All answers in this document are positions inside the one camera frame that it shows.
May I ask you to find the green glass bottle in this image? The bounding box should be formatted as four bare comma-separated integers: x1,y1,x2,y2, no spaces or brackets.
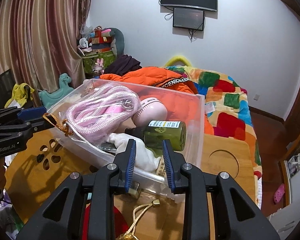
125,120,186,151

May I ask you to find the gold drawstring pouch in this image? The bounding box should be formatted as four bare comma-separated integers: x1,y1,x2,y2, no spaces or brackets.
116,199,160,240

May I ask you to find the striped pink curtain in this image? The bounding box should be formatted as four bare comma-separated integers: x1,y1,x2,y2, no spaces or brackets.
0,0,91,92

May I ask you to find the clear plastic storage bin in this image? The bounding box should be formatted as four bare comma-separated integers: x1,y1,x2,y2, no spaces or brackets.
48,79,205,202

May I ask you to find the green storage box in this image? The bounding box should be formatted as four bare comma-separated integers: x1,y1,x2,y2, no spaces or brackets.
82,51,116,74

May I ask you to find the yellow cloth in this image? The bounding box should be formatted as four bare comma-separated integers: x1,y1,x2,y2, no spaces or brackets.
5,83,34,108

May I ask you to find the grey plush toy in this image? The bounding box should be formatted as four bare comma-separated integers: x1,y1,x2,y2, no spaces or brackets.
101,27,125,57

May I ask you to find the small black wall monitor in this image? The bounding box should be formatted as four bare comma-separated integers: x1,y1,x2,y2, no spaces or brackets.
173,7,205,31

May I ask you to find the pink bunny figure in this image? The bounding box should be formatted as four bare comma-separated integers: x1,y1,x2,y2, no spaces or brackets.
93,59,104,76

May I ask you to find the yellow headboard arch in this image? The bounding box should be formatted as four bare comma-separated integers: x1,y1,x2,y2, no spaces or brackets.
164,55,192,67

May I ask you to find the dark purple clothing pile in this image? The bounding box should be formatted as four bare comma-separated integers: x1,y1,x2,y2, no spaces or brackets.
104,55,142,76

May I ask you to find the teal rocking horse toy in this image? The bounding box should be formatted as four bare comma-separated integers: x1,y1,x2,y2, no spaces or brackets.
38,73,74,109

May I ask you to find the colourful patchwork blanket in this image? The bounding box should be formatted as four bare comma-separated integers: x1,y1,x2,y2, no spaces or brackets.
167,66,262,179

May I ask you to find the white cloth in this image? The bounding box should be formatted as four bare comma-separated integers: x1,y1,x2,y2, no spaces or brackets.
106,133,160,172

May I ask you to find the red velvet pouch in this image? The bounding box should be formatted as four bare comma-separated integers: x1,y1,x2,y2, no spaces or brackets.
81,204,129,240

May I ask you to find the pink round container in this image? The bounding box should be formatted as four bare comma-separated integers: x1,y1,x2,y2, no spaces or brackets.
132,97,168,127

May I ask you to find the pink rope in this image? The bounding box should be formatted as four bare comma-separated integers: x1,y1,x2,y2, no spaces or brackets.
65,83,143,143

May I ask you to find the pink slipper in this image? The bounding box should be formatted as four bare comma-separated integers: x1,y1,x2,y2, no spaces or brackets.
273,184,285,204

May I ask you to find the orange puffer jacket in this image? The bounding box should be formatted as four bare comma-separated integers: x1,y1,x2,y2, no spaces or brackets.
100,67,214,135

